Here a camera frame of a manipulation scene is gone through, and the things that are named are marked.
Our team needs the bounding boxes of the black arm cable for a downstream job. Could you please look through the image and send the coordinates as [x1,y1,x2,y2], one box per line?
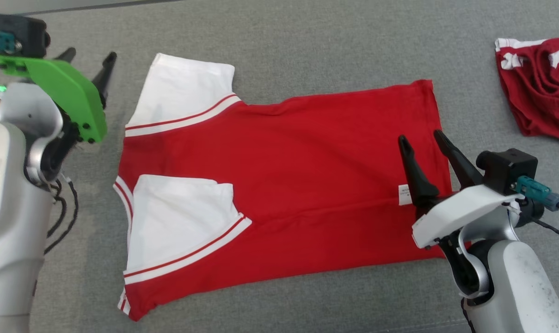
[43,176,79,255]
[531,217,559,245]

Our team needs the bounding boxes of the red shorts with white stripe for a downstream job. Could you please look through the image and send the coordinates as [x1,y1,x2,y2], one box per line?
[494,36,559,144]

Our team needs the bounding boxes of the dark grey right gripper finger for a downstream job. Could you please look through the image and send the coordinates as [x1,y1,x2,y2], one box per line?
[433,129,485,189]
[398,135,440,209]

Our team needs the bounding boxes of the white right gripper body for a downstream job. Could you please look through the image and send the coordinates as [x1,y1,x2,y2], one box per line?
[411,184,525,250]

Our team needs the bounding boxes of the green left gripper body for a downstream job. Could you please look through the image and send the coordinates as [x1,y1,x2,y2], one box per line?
[0,53,108,144]

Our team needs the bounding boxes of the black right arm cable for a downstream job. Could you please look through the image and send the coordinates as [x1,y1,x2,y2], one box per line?
[531,217,559,245]

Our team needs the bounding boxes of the teal right camera cable connector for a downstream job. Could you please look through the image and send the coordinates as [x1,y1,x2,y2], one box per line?
[515,176,559,227]

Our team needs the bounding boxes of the red and white shirt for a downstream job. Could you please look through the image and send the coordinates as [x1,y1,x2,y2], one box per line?
[113,53,453,321]

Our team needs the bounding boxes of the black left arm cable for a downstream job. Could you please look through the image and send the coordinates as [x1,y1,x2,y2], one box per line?
[43,176,79,255]

